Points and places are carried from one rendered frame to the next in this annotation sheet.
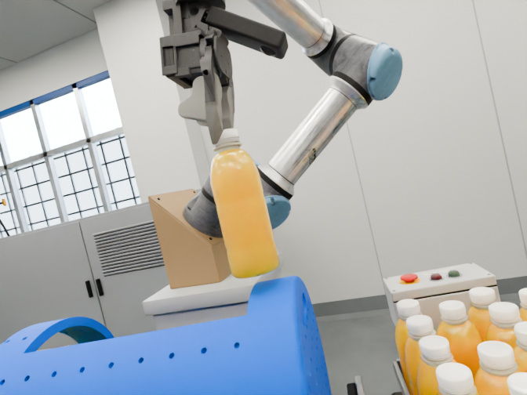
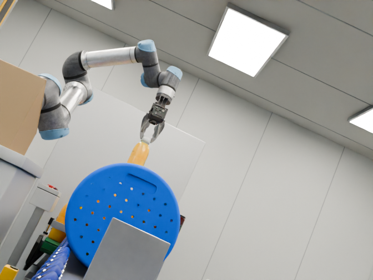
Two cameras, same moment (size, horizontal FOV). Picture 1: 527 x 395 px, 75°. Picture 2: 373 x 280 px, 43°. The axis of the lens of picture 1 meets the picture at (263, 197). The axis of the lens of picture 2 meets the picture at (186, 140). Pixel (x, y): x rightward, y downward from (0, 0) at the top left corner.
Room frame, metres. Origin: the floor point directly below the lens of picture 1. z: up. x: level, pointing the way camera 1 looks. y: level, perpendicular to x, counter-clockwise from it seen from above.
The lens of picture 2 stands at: (0.93, 1.99, 1.07)
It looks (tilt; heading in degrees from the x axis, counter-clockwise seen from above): 13 degrees up; 253
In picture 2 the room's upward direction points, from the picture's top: 25 degrees clockwise
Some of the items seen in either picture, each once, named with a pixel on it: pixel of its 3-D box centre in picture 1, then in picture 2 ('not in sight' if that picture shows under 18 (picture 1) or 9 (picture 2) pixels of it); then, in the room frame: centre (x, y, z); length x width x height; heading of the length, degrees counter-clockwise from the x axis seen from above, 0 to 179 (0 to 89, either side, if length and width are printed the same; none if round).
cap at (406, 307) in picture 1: (408, 308); not in sight; (0.62, -0.21, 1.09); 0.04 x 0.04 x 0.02
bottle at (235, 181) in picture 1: (241, 207); (136, 160); (0.50, 0.03, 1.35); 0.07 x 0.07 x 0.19
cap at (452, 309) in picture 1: (452, 310); not in sight; (0.57, -0.27, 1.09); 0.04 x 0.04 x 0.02
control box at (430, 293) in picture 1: (438, 298); (46, 197); (0.73, -0.32, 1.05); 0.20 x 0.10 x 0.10; 80
